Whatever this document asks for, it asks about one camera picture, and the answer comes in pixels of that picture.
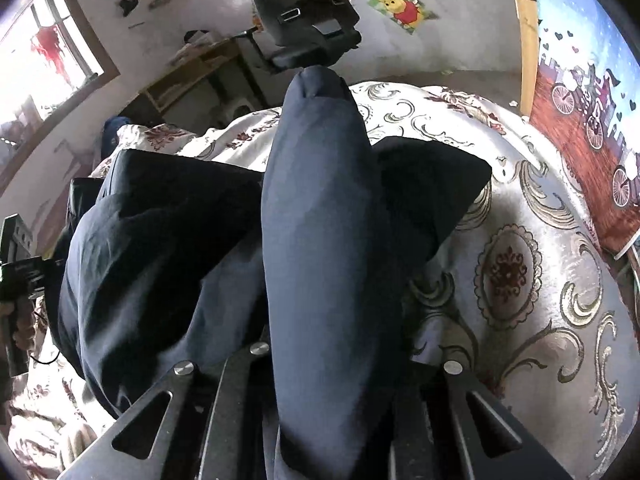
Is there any Winnie the Pooh poster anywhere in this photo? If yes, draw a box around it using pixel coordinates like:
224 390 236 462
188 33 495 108
368 0 438 35

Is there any large navy blue jacket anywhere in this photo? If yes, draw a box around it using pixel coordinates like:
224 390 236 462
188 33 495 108
46 66 491 479

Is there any dark blue pillow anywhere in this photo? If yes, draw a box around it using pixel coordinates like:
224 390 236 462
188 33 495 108
101 116 131 159

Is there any red garment hanging outside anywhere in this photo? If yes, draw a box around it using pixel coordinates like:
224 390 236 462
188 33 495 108
32 25 72 86

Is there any person's left hand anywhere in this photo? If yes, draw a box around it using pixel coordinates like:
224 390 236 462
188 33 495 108
0 298 36 352

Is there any window with wooden frame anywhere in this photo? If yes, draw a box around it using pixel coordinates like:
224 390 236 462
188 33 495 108
1 0 119 190

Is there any blue cartoon door curtain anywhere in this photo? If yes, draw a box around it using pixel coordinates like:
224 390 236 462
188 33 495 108
530 0 639 257

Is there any white floral bed quilt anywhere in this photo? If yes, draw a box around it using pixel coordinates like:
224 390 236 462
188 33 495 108
6 81 639 479

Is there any black office chair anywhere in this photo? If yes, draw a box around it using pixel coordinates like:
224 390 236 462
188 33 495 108
240 0 361 74

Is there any wooden desk with shelves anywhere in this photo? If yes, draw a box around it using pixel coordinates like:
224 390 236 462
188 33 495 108
118 39 268 134

